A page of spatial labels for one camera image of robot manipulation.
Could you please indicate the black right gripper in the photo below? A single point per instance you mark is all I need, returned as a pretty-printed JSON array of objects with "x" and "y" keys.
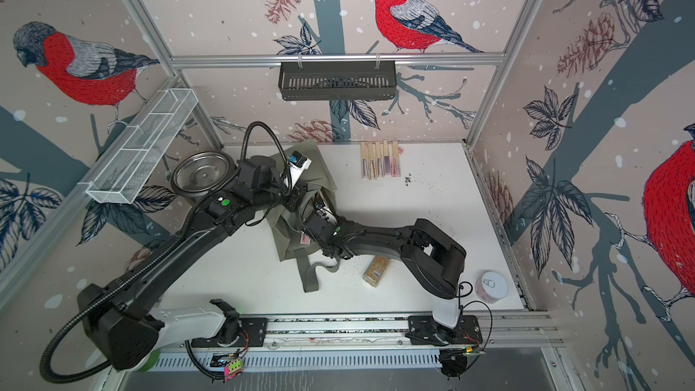
[{"x": 342, "y": 221}]

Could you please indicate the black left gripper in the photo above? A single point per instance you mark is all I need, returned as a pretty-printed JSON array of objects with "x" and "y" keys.
[{"x": 298, "y": 193}]

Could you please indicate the olive green tote bag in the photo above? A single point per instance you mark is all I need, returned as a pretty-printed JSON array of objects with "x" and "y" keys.
[{"x": 286, "y": 226}]

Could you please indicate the purple folding fan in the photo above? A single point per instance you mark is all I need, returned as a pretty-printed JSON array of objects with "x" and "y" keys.
[{"x": 386, "y": 158}]

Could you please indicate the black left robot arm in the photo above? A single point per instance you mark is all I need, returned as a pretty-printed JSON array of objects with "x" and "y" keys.
[{"x": 123, "y": 319}]

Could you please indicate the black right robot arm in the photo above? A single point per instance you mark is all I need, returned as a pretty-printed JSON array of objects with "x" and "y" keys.
[{"x": 430, "y": 255}]

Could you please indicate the glass spice jar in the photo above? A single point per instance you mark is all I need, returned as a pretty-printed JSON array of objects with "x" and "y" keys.
[{"x": 375, "y": 271}]

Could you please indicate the black hanging shelf basket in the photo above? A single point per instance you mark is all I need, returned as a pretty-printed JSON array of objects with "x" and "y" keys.
[{"x": 338, "y": 81}]

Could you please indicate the white round tin can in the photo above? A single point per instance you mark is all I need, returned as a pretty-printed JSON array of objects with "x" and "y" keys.
[{"x": 491, "y": 287}]

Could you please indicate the pink circuit board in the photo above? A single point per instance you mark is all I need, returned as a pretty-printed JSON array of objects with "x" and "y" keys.
[{"x": 227, "y": 367}]

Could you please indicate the green tape roll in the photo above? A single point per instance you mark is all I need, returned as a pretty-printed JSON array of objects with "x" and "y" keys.
[{"x": 149, "y": 362}]

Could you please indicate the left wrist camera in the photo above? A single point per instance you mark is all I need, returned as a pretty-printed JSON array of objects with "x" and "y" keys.
[{"x": 298, "y": 163}]

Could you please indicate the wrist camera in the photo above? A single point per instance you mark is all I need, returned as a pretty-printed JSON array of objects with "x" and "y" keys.
[
  {"x": 321, "y": 208},
  {"x": 298, "y": 163}
]

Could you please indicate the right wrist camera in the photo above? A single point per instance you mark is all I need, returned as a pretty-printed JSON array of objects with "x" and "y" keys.
[{"x": 321, "y": 208}]

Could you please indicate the aluminium mounting rail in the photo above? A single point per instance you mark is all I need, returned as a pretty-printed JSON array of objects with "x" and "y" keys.
[{"x": 500, "y": 329}]

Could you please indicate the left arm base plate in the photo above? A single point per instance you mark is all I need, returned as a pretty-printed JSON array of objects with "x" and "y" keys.
[{"x": 248, "y": 332}]

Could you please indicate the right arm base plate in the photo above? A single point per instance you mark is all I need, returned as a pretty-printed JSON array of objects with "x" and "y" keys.
[{"x": 425, "y": 330}]

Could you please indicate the white wire mesh basket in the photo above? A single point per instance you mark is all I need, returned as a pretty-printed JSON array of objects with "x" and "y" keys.
[{"x": 146, "y": 141}]

